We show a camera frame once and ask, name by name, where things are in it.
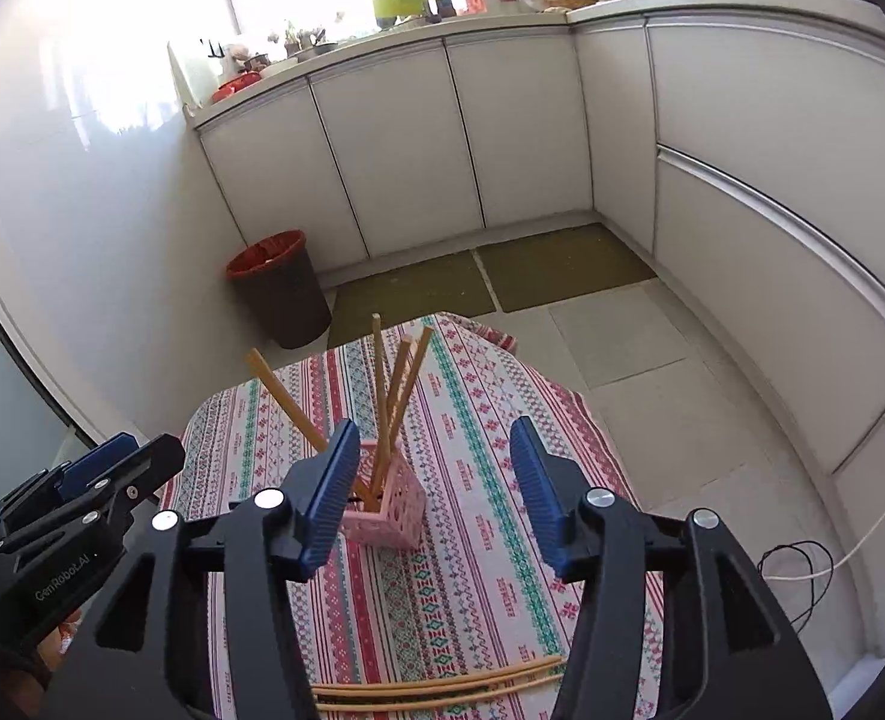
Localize white kitchen base cabinets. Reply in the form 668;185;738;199
191;0;885;649

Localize person left hand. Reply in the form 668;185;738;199
38;608;83;670

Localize patterned red green tablecloth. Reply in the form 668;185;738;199
159;314;639;684

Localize pink perforated utensil holder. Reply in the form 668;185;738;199
341;449;426;551

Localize olive floor mat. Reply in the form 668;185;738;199
326;223;654;348

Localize red rimmed brown trash bin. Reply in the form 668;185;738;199
226;229;332;349

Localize red bowl on counter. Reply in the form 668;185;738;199
211;71;262;104

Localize white power cable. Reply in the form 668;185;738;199
763;475;885;586

